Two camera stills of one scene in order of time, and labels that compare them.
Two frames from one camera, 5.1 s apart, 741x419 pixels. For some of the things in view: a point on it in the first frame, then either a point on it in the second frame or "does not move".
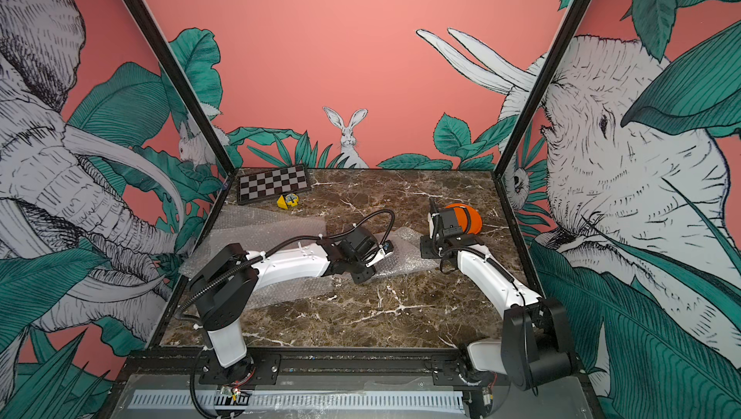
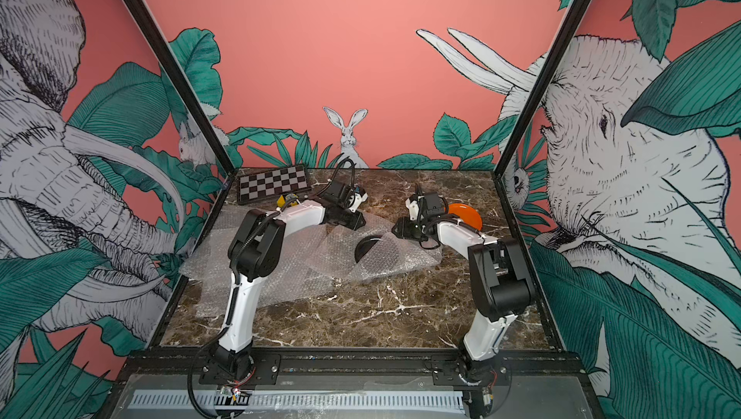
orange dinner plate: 470,218 does not move
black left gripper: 369,274 → 358,218
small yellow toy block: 284,201 does not move
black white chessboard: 268,184 does not move
